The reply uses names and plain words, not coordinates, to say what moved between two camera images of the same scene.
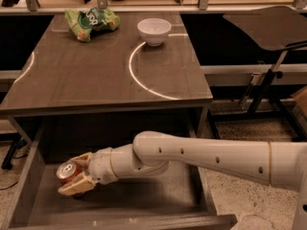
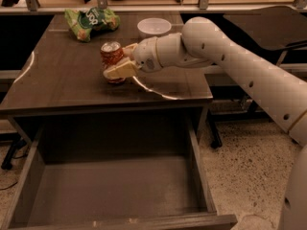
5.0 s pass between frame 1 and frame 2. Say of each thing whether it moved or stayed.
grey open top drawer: stayed
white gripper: moved
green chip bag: stayed
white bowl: stayed
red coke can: moved
